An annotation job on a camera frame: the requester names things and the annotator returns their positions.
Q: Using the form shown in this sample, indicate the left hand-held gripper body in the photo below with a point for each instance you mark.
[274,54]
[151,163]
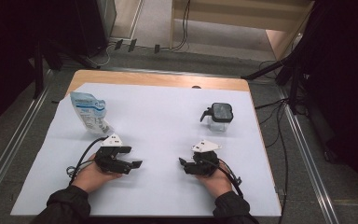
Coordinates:
[108,160]

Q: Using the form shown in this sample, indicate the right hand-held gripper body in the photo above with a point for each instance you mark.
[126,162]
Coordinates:
[203,165]

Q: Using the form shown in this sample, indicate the white blue printed pouch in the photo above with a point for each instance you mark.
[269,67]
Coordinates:
[90,113]

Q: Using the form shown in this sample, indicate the glass jar with black lid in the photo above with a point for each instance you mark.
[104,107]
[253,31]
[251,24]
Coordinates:
[220,113]

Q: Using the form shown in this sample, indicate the person's right hand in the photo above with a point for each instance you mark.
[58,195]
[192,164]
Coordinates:
[219,185]

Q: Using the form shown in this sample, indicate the person's left hand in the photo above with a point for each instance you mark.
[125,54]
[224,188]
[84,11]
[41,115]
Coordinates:
[90,179]

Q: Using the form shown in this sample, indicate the white paper sheet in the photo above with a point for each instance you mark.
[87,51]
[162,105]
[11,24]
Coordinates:
[155,124]

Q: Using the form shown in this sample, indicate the small dark table grommet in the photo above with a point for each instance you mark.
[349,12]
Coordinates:
[196,87]

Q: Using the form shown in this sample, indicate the black metal stand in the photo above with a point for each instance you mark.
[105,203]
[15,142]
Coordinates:
[38,71]

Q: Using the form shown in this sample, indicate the black tripod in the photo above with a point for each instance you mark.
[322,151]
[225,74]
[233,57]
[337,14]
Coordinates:
[273,68]

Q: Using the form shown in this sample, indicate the black cabinet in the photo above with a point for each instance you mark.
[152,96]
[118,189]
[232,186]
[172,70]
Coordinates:
[96,25]

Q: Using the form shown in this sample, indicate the dark curtain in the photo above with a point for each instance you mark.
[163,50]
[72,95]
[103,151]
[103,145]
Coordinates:
[3,46]
[351,77]

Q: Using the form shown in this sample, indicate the metal floor rail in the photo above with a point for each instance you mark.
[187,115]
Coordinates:
[9,155]
[310,165]

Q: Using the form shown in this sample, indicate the light wooden frame furniture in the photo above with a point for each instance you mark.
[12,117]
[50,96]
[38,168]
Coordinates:
[230,14]

